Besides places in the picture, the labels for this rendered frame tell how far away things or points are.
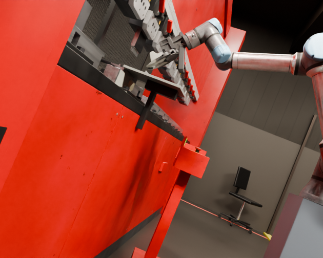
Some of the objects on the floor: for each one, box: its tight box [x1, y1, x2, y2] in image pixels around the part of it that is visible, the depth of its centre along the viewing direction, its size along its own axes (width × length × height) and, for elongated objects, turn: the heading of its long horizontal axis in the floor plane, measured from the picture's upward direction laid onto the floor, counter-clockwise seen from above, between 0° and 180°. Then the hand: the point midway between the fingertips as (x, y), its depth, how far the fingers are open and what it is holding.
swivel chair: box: [218, 166, 263, 234], centre depth 468 cm, size 56×56×87 cm
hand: (150, 67), depth 135 cm, fingers closed
